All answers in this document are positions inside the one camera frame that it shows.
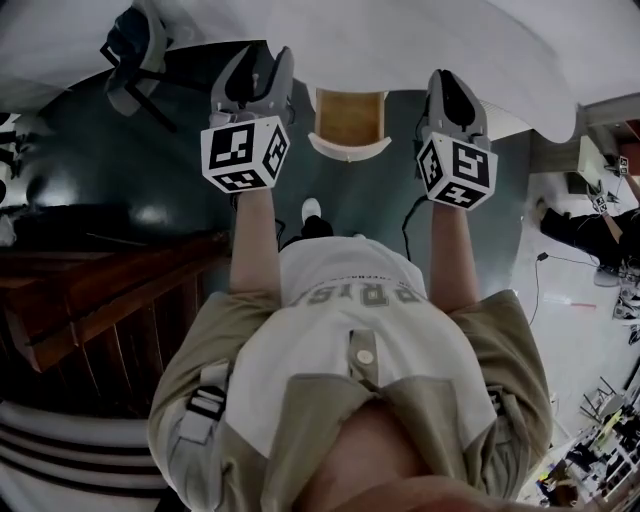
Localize person's chin and neck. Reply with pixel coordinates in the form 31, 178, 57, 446
299, 399, 501, 512

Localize dark wooden bed frame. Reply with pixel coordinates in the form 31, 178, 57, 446
0, 228, 235, 420

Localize white flat box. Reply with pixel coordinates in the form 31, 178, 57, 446
578, 135, 610, 174

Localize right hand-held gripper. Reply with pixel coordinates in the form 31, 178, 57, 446
416, 69, 500, 210

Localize white black striped bedding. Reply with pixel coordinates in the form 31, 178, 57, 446
0, 399, 172, 512

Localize black power adapter cable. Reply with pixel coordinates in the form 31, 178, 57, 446
527, 252, 601, 326

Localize person's white and khaki shirt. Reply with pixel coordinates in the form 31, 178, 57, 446
147, 234, 556, 512

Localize person's left forearm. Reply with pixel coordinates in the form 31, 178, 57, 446
228, 189, 282, 302

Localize grey strap with black buckle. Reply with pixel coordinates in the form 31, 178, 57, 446
177, 362, 231, 446
484, 382, 511, 416

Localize person's right forearm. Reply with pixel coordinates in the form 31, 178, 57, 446
426, 199, 482, 315

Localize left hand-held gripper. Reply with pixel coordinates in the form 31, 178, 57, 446
200, 45, 295, 194

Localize person's black trousers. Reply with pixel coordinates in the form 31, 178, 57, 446
298, 215, 335, 242

